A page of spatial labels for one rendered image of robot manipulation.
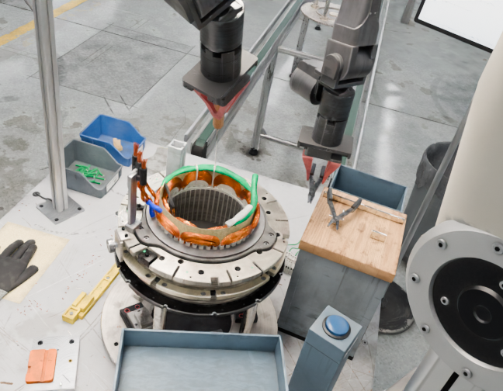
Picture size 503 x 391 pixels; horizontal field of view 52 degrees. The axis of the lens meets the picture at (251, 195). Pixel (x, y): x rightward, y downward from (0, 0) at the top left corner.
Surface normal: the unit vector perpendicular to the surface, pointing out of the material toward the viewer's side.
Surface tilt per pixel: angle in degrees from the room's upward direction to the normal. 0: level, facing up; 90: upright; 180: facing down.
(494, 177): 109
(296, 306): 90
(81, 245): 0
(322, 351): 90
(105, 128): 87
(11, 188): 0
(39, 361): 0
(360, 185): 90
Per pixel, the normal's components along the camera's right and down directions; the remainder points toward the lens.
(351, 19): -0.69, 0.06
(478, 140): -0.96, 0.27
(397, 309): 0.16, -0.77
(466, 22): -0.64, 0.28
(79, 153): -0.26, 0.53
